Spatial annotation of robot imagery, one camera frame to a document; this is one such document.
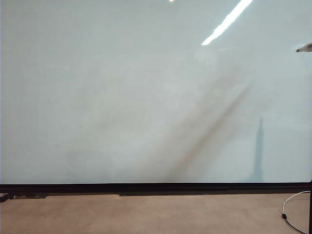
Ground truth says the white marker pen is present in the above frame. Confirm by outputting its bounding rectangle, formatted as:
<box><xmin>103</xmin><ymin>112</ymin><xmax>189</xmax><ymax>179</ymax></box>
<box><xmin>295</xmin><ymin>43</ymin><xmax>312</xmax><ymax>53</ymax></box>

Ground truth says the long black marker tray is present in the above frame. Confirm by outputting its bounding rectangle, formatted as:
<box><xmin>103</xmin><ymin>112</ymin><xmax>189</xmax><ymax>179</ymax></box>
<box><xmin>118</xmin><ymin>191</ymin><xmax>230</xmax><ymax>197</ymax></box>

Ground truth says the short black marker tray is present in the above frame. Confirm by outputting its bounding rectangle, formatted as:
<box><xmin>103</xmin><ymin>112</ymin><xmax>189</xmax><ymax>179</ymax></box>
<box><xmin>13</xmin><ymin>194</ymin><xmax>48</xmax><ymax>199</ymax></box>

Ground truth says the glass whiteboard with black frame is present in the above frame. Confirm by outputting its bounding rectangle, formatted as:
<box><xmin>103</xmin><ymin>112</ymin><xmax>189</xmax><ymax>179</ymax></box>
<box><xmin>0</xmin><ymin>0</ymin><xmax>312</xmax><ymax>194</ymax></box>

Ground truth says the thin white cable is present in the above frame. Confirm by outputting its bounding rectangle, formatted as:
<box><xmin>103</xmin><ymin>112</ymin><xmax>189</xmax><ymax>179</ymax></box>
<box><xmin>282</xmin><ymin>191</ymin><xmax>312</xmax><ymax>215</ymax></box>

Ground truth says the black cable with plug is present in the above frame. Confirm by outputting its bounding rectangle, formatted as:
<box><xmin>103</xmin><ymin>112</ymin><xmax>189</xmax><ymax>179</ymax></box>
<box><xmin>281</xmin><ymin>213</ymin><xmax>308</xmax><ymax>234</ymax></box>

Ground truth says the black stand post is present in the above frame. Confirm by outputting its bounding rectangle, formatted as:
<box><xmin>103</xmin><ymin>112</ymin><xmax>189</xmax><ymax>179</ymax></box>
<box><xmin>309</xmin><ymin>180</ymin><xmax>312</xmax><ymax>234</ymax></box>

